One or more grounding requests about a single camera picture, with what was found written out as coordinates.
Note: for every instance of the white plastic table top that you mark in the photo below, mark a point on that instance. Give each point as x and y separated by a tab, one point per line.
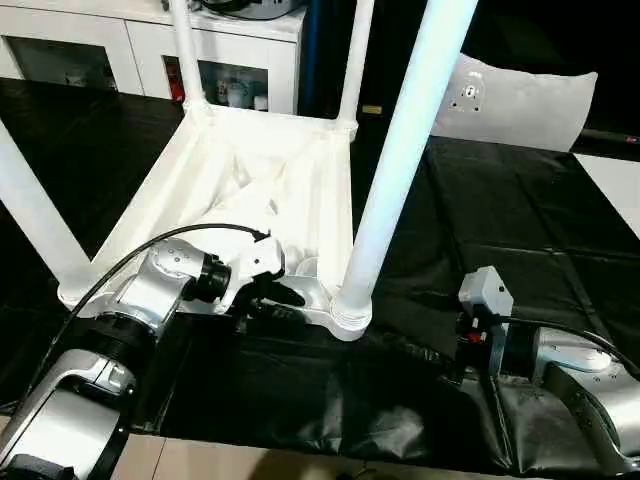
225	190

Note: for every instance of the black table mat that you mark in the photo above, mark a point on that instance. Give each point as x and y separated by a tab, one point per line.
500	225

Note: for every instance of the small white jar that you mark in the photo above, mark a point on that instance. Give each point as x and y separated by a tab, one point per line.
222	95
260	103

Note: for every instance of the small brown tag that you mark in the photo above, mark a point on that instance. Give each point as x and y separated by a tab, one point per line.
373	108

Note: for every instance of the grey pillow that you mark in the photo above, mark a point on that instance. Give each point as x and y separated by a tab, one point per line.
525	105

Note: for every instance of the black flat tv screen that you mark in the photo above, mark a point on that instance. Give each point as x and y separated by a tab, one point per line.
610	136

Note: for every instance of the grey pot on cabinet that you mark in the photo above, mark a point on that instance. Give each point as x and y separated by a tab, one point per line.
250	7

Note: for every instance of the white glass-door cabinet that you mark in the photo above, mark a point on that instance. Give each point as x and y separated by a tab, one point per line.
100	50

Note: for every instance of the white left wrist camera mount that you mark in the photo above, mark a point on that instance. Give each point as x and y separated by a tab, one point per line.
255	260

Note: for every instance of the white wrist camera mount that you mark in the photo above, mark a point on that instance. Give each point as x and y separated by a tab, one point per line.
255	260
487	295

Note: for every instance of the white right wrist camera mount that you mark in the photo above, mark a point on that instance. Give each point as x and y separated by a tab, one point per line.
487	295

